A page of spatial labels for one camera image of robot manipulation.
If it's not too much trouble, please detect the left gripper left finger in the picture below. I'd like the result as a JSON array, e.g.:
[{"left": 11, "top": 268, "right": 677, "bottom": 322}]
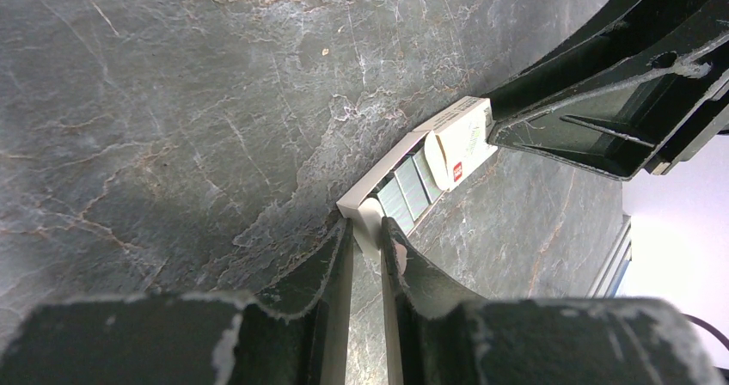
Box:
[{"left": 1, "top": 219, "right": 353, "bottom": 384}]

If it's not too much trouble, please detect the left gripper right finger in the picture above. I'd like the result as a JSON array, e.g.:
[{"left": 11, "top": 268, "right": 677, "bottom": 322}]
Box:
[{"left": 380, "top": 217, "right": 724, "bottom": 384}]

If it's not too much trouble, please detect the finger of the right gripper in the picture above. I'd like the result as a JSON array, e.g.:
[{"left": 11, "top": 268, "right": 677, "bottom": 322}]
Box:
[
  {"left": 487, "top": 0, "right": 709, "bottom": 122},
  {"left": 489, "top": 9, "right": 728, "bottom": 180}
]

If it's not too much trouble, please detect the staple box grey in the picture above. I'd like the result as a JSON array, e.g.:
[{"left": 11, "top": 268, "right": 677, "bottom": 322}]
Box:
[{"left": 336, "top": 131, "right": 444, "bottom": 260}]

